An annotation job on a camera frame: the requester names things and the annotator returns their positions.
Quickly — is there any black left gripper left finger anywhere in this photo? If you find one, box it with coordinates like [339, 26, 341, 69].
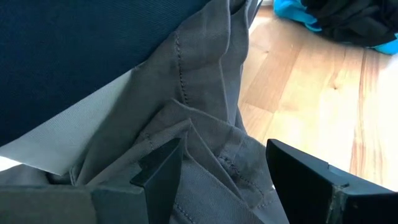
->
[0, 138, 185, 224]

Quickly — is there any navy white striped fabric bin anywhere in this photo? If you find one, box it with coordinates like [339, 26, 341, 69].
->
[0, 0, 213, 175]

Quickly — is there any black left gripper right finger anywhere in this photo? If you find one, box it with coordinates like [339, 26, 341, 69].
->
[266, 138, 398, 224]

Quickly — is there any blue and black garment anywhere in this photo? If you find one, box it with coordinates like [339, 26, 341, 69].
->
[272, 0, 398, 56]

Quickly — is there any grey cotton garment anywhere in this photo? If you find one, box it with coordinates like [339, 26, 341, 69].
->
[0, 0, 290, 224]

